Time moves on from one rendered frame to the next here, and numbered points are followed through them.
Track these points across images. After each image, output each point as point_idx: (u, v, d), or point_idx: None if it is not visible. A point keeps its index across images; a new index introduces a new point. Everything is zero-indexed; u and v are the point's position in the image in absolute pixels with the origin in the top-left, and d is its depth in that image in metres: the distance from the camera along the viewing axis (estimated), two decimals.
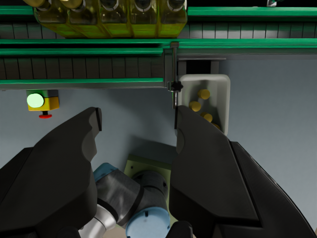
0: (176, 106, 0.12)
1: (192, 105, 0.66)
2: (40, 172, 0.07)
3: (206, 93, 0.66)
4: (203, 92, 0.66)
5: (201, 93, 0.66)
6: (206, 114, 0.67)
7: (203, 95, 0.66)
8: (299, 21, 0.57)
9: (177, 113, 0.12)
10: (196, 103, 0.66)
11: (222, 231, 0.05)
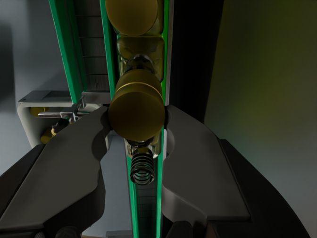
0: (165, 106, 0.12)
1: None
2: (51, 169, 0.07)
3: (142, 111, 0.11)
4: (120, 107, 0.11)
5: (114, 114, 0.11)
6: None
7: (125, 122, 0.11)
8: (155, 201, 0.66)
9: (166, 113, 0.12)
10: None
11: (215, 229, 0.05)
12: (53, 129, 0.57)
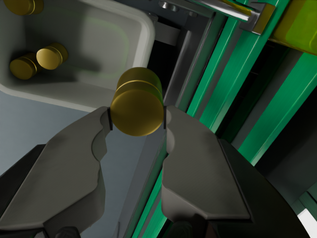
0: (165, 106, 0.12)
1: (160, 122, 0.12)
2: (51, 169, 0.07)
3: None
4: None
5: None
6: (58, 59, 0.30)
7: None
8: None
9: (166, 113, 0.12)
10: (140, 131, 0.12)
11: (215, 229, 0.05)
12: (41, 51, 0.30)
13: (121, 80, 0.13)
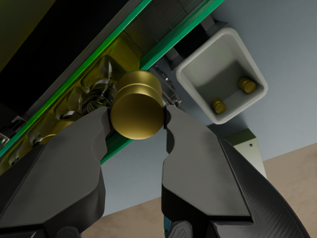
0: (165, 106, 0.12)
1: None
2: (51, 169, 0.07)
3: None
4: None
5: None
6: (144, 138, 0.13)
7: None
8: None
9: (166, 113, 0.12)
10: None
11: (215, 229, 0.05)
12: (154, 105, 0.11)
13: (60, 127, 0.20)
